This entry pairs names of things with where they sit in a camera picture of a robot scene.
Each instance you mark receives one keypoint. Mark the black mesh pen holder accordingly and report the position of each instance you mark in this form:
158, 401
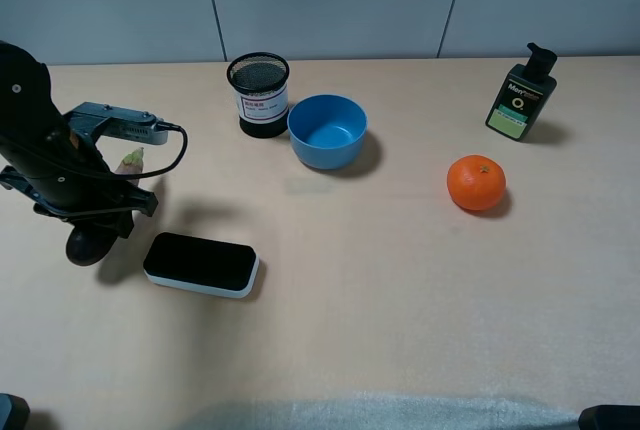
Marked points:
259, 81

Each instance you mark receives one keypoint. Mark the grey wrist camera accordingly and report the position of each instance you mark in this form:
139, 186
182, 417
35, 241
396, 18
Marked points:
120, 122

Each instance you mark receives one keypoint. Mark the purple eggplant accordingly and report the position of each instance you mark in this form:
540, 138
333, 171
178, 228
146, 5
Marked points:
87, 243

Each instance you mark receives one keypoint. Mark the orange mandarin fruit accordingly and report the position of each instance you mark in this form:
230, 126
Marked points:
476, 183

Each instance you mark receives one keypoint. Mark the blue plastic bowl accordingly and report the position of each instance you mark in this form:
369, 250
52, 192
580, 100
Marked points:
327, 131

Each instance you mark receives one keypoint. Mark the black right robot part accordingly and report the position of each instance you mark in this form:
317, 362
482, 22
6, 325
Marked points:
610, 417

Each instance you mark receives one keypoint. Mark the black lotion pump bottle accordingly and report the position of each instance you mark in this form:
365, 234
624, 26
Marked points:
523, 94

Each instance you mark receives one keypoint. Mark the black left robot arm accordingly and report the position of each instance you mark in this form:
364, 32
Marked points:
25, 84

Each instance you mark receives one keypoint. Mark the black white board eraser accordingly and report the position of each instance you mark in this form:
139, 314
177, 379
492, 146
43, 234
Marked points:
200, 265

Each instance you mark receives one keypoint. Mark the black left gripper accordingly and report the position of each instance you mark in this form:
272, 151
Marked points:
66, 177

